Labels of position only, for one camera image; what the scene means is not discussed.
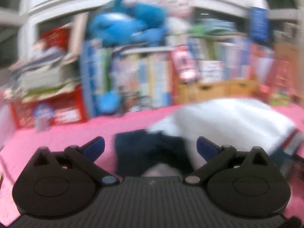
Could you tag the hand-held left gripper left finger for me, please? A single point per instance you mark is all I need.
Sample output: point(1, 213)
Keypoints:
point(93, 148)

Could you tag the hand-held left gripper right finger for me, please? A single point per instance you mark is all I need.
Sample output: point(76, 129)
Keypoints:
point(207, 148)

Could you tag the white and navy jacket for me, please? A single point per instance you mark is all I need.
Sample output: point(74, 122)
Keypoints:
point(225, 123)

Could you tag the round blue plush ball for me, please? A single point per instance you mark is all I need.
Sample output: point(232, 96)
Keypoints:
point(109, 103)

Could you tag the red printed box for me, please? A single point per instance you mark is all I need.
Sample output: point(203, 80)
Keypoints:
point(66, 109)

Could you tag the grey packet with blue label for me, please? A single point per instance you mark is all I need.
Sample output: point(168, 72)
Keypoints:
point(42, 120)

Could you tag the wooden drawer box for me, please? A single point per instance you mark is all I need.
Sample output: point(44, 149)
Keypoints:
point(213, 90)

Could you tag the small bicycle model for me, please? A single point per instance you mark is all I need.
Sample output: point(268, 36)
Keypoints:
point(136, 103)

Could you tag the white printed card box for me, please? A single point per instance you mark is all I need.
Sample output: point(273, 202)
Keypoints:
point(211, 70)

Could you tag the glossy portrait picture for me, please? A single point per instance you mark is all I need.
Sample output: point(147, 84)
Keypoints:
point(186, 64)

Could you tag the stack of books and papers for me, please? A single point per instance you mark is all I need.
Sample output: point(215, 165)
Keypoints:
point(45, 76)

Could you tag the white plastic bag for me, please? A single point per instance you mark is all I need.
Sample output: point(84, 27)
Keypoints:
point(7, 123)

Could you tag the pink toy house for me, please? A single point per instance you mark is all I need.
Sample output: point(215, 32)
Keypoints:
point(282, 78)

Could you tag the beige long flat box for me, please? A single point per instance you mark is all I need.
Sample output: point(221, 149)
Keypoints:
point(78, 35)

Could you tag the red plastic basket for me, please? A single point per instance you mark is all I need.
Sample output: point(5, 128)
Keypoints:
point(55, 36)

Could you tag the folded green towel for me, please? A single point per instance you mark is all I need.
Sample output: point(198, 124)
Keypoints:
point(213, 27)

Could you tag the light blue plush toy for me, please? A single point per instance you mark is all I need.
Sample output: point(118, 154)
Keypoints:
point(109, 26)

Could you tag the cardboard box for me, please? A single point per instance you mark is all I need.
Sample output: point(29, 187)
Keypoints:
point(285, 52)

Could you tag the blue flat box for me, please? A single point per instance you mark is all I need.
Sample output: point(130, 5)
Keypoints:
point(259, 22)

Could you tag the dark blue cat plush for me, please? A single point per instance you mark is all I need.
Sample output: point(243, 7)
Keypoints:
point(147, 16)

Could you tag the pink rabbit plush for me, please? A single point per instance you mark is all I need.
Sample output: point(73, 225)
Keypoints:
point(178, 2)

